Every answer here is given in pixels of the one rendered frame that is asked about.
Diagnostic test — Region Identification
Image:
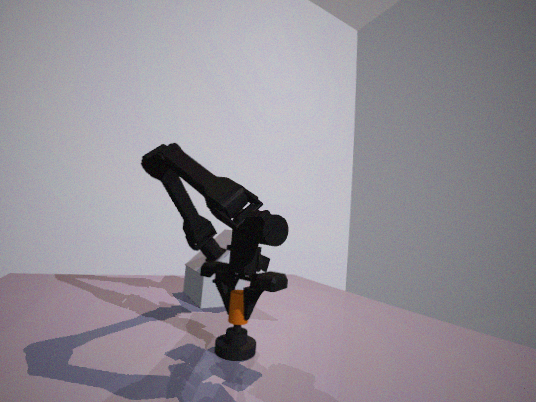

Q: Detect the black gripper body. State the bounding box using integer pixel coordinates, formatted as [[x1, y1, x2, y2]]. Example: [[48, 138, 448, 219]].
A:
[[200, 240, 288, 292]]

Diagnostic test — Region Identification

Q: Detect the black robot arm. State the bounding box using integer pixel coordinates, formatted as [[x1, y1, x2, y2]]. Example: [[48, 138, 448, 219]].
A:
[[141, 143, 289, 262]]

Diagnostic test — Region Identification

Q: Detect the black round pedestal with shaft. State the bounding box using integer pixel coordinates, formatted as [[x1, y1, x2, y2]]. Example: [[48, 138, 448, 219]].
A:
[[215, 325, 256, 361]]

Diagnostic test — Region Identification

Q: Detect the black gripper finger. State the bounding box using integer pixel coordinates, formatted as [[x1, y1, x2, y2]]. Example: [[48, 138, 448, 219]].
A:
[[243, 286, 264, 320], [213, 278, 239, 315]]

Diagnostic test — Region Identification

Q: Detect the orange knob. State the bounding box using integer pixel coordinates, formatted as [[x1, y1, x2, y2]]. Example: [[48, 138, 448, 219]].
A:
[[228, 290, 248, 325]]

